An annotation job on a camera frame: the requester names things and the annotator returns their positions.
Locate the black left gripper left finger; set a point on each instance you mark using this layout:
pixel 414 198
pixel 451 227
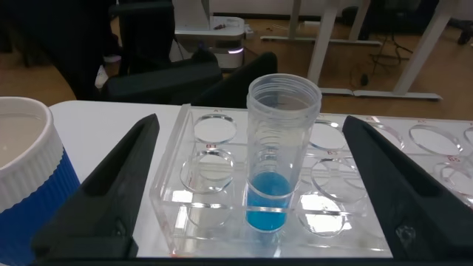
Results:
pixel 107 199

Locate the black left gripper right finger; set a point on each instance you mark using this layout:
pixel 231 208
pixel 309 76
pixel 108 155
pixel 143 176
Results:
pixel 414 207

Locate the blue white paper cup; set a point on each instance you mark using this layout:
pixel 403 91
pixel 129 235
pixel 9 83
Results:
pixel 29 184

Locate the clear acrylic tube rack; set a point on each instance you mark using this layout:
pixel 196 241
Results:
pixel 173 155

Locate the white standing desk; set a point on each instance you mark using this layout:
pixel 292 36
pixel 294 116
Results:
pixel 417 55
pixel 323 44

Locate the test tube with blue pigment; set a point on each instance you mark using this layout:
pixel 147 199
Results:
pixel 269 207

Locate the white mobile robot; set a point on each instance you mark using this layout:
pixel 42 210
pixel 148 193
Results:
pixel 207 33

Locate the person in black clothes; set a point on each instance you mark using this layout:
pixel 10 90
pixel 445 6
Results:
pixel 74 44

